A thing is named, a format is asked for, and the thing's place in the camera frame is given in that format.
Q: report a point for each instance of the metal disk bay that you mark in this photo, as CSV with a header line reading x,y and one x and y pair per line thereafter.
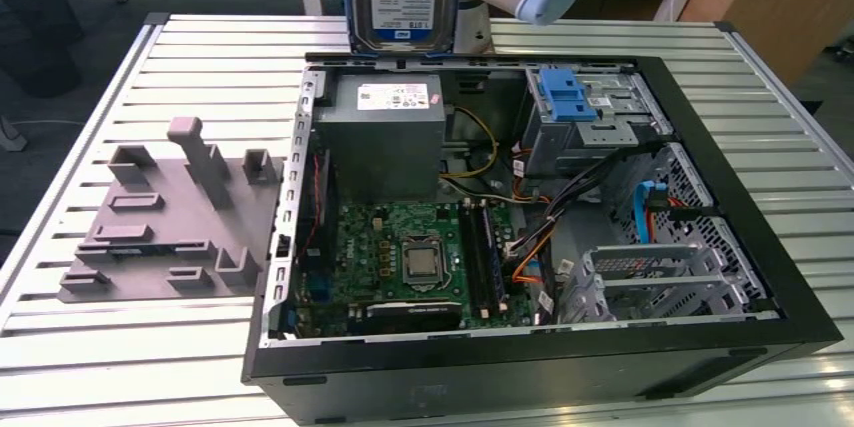
x,y
667,250

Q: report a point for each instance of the grey power supply unit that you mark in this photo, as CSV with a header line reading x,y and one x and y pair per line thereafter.
x,y
380,157

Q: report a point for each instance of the CPU socket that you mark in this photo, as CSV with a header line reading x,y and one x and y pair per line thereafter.
x,y
423,241

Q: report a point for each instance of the green motherboard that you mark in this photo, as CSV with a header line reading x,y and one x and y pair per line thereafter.
x,y
360,227

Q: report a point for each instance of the silver CPU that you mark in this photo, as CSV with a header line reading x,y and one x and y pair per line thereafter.
x,y
422,262

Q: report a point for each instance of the RAM stick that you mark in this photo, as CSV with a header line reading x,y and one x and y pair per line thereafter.
x,y
494,257
140,250

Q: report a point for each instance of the black graphics card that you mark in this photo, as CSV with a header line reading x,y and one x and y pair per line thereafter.
x,y
407,317

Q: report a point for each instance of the blue plastic drive latch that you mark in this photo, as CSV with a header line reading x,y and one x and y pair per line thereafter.
x,y
567,102

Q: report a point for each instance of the metal optical drive cage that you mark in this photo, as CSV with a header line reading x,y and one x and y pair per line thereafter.
x,y
603,137

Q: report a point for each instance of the grey parts rack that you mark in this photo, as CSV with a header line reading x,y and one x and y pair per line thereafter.
x,y
167,227

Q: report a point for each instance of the black PC case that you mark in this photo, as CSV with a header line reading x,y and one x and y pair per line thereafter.
x,y
534,377

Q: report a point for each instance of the grey stand foot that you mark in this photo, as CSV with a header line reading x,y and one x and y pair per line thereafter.
x,y
12,139

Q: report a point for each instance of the wooden cabinet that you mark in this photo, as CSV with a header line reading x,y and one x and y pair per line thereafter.
x,y
787,7

